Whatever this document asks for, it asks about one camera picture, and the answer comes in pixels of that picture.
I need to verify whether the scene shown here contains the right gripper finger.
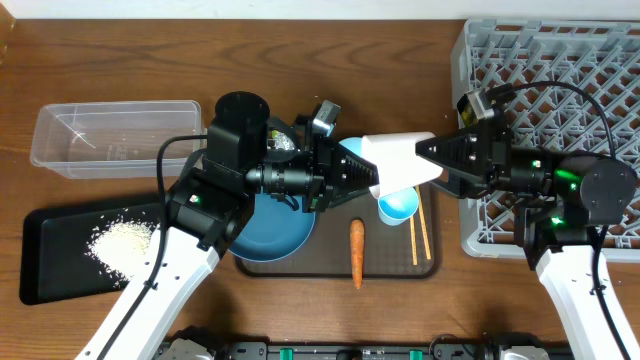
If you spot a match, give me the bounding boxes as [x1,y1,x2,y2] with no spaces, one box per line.
[415,132,480,173]
[431,174,480,199]

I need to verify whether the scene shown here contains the light blue bowl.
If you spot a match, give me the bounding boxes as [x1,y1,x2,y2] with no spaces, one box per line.
[339,137,362,157]

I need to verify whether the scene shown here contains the pink cup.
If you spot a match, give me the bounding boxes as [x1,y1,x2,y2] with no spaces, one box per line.
[361,132,443,199]

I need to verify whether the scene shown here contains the wooden chopstick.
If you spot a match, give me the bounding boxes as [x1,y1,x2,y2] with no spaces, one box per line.
[415,186,432,261]
[409,215,418,266]

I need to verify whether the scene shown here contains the light blue cup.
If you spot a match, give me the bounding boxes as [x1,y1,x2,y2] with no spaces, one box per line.
[378,188,419,226]

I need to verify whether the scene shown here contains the dark blue bowl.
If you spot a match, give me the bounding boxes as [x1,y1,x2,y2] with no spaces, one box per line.
[229,194,316,262]

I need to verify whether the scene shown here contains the pile of white rice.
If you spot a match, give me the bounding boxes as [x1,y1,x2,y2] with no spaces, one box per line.
[84,214,156,289]

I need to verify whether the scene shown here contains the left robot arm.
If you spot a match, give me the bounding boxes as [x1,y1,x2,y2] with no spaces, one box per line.
[78,91,379,359]

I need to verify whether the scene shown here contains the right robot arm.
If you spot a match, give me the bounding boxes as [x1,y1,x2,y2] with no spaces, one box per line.
[415,115,639,359]

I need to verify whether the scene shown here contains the grey dishwasher rack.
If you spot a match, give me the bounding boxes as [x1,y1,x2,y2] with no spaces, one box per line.
[450,18,640,263]

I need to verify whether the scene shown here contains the crumpled aluminium foil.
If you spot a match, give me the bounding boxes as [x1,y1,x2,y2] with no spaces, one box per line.
[271,130,297,151]

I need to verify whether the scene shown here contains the orange carrot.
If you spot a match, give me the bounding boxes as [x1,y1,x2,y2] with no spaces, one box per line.
[350,219,365,289]

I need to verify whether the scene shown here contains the brown serving tray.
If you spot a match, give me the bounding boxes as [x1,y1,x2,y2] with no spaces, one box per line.
[234,184,440,279]

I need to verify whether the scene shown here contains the clear plastic bin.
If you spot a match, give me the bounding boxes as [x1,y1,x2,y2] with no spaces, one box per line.
[30,100,205,179]

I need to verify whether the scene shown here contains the black tray bin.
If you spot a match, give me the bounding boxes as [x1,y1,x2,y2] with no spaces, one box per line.
[19,193,160,305]

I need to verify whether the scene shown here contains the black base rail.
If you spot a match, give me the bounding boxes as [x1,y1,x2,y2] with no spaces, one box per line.
[153,326,574,360]

